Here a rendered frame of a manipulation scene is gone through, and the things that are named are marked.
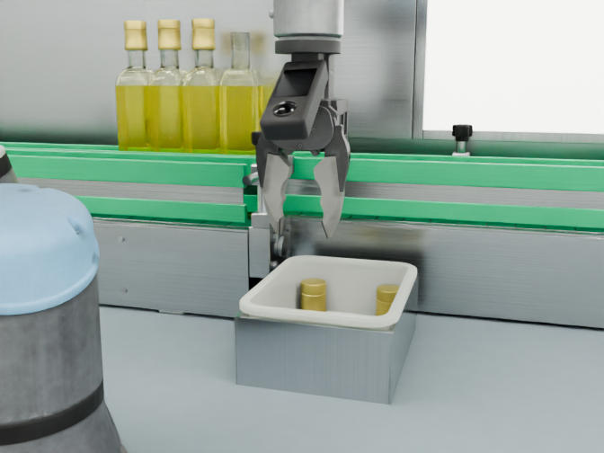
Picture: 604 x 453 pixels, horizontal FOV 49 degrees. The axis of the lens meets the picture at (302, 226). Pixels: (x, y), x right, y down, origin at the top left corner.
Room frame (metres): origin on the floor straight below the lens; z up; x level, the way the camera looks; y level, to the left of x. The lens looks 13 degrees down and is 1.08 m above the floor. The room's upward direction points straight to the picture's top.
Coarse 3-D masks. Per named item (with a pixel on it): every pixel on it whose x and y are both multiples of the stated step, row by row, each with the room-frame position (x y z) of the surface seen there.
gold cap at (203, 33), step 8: (192, 24) 1.03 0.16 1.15; (200, 24) 1.03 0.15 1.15; (208, 24) 1.03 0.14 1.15; (192, 32) 1.03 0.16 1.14; (200, 32) 1.03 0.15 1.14; (208, 32) 1.03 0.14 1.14; (192, 40) 1.04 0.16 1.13; (200, 40) 1.03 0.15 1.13; (208, 40) 1.03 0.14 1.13; (192, 48) 1.03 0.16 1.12; (200, 48) 1.02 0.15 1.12; (208, 48) 1.03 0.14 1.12
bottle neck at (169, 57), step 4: (160, 52) 1.05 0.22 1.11; (164, 52) 1.04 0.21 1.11; (168, 52) 1.04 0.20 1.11; (172, 52) 1.05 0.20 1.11; (176, 52) 1.05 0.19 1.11; (160, 56) 1.05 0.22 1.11; (164, 56) 1.05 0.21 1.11; (168, 56) 1.04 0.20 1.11; (172, 56) 1.05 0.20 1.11; (176, 56) 1.05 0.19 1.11; (164, 60) 1.05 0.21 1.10; (168, 60) 1.04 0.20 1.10; (172, 60) 1.05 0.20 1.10; (176, 60) 1.05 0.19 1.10; (164, 64) 1.05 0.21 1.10; (168, 64) 1.04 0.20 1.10; (172, 64) 1.05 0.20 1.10; (176, 64) 1.05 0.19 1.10
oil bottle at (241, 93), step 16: (224, 80) 1.01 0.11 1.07; (240, 80) 1.00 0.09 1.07; (256, 80) 1.01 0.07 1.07; (224, 96) 1.01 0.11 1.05; (240, 96) 1.00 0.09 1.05; (256, 96) 1.01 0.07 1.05; (224, 112) 1.01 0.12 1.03; (240, 112) 1.00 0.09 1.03; (256, 112) 1.01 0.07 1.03; (224, 128) 1.01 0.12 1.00; (240, 128) 1.00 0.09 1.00; (256, 128) 1.01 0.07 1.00; (224, 144) 1.01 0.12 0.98; (240, 144) 1.00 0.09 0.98
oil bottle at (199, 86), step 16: (192, 80) 1.02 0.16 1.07; (208, 80) 1.01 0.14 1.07; (192, 96) 1.02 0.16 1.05; (208, 96) 1.01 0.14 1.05; (192, 112) 1.02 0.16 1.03; (208, 112) 1.01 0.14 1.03; (192, 128) 1.02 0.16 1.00; (208, 128) 1.01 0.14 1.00; (192, 144) 1.02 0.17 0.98; (208, 144) 1.01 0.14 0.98
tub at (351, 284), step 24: (288, 264) 0.84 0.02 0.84; (312, 264) 0.87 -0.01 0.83; (336, 264) 0.86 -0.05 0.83; (360, 264) 0.85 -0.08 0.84; (384, 264) 0.84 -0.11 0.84; (408, 264) 0.83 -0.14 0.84; (264, 288) 0.74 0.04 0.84; (288, 288) 0.82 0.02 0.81; (336, 288) 0.86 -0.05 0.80; (360, 288) 0.85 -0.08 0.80; (408, 288) 0.74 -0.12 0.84; (264, 312) 0.66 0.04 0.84; (288, 312) 0.66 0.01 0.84; (312, 312) 0.65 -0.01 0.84; (336, 312) 0.85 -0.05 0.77; (360, 312) 0.84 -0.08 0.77
